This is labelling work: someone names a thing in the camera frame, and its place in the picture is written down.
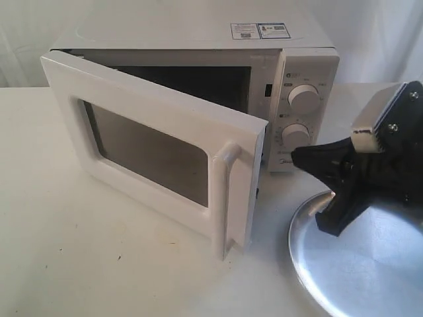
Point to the white label sticker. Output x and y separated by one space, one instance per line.
244 31

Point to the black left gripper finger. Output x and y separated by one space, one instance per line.
391 121

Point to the white control knob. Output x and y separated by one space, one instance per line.
304 99
295 135

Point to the blue label sticker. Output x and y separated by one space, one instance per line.
277 30

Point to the upper white control knob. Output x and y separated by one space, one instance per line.
304 99

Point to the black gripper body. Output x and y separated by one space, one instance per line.
398 174

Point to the white microwave oven body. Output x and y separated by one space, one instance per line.
201 59

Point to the white microwave door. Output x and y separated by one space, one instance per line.
192 160

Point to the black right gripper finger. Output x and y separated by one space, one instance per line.
344 171

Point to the lower white control knob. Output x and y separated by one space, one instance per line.
295 135

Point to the round steel tray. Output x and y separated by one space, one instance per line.
374 268

